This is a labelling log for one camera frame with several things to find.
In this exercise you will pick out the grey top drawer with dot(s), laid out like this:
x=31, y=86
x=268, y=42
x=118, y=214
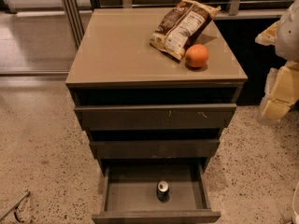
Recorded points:
x=155, y=117

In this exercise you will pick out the blue pepsi can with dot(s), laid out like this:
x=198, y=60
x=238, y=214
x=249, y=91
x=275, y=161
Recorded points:
x=162, y=191

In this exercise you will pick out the grey open bottom drawer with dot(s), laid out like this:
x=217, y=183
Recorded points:
x=129, y=195

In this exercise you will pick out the grey middle drawer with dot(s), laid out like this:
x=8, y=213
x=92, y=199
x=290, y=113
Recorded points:
x=154, y=149

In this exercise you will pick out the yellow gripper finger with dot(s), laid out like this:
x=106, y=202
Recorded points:
x=281, y=91
x=268, y=36

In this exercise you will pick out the metal bar on floor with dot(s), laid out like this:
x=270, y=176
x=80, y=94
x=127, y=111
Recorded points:
x=14, y=207

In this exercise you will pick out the grey drawer cabinet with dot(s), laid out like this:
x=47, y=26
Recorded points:
x=116, y=65

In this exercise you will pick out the brown chip bag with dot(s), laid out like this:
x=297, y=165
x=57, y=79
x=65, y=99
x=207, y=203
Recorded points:
x=181, y=26

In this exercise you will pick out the orange fruit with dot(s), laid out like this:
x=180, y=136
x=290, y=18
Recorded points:
x=196, y=56

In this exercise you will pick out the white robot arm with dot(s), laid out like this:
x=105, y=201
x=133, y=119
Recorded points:
x=286, y=44

